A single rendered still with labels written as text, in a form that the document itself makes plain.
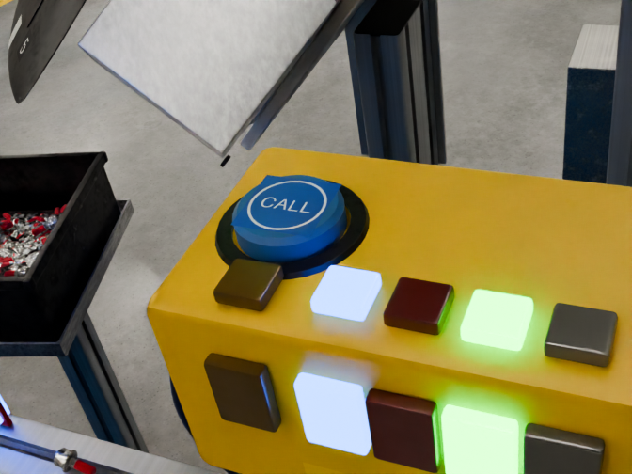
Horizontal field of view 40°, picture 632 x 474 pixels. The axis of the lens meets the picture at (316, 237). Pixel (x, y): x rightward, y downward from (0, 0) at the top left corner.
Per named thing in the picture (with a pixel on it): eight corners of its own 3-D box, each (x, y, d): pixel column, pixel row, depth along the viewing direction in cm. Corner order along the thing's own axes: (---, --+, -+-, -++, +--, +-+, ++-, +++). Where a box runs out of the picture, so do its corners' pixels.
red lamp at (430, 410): (443, 461, 27) (438, 400, 26) (438, 476, 27) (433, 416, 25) (379, 445, 28) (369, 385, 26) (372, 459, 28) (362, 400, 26)
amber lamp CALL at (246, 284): (286, 276, 29) (283, 263, 28) (263, 314, 27) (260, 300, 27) (238, 268, 29) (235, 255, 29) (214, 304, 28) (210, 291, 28)
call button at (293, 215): (364, 212, 32) (359, 173, 30) (323, 284, 29) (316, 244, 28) (267, 198, 33) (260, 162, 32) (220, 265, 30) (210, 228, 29)
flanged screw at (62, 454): (99, 456, 50) (63, 440, 50) (86, 476, 49) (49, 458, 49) (102, 468, 51) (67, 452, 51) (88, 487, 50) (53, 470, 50)
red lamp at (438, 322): (456, 297, 27) (455, 283, 26) (439, 338, 25) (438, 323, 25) (401, 288, 27) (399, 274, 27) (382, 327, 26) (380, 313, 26)
